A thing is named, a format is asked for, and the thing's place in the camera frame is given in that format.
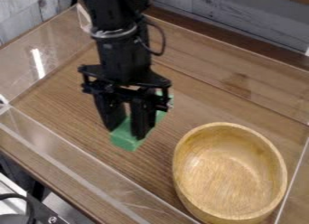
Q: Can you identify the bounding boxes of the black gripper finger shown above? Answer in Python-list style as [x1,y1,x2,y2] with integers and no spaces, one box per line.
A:
[94,93,126,132]
[130,96,157,140]

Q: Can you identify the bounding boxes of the green rectangular block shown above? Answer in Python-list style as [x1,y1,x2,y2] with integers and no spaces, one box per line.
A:
[110,95,174,152]

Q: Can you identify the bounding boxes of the clear acrylic corner bracket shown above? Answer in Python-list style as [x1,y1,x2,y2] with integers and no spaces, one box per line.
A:
[76,4,92,33]

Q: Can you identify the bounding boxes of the clear acrylic tray wall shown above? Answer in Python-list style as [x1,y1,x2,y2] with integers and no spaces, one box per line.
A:
[0,8,309,224]

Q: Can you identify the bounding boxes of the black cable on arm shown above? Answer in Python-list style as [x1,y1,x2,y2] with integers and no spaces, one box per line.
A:
[138,19,167,57]

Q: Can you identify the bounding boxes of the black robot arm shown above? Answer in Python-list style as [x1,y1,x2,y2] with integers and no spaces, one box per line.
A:
[79,0,171,139]

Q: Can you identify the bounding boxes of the black cable lower left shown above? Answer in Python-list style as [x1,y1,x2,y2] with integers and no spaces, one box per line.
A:
[0,193,35,224]

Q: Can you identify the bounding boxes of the brown wooden bowl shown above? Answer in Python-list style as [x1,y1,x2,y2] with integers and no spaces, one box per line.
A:
[173,122,289,224]

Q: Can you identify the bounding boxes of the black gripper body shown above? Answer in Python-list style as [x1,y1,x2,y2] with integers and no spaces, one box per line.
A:
[79,32,171,112]

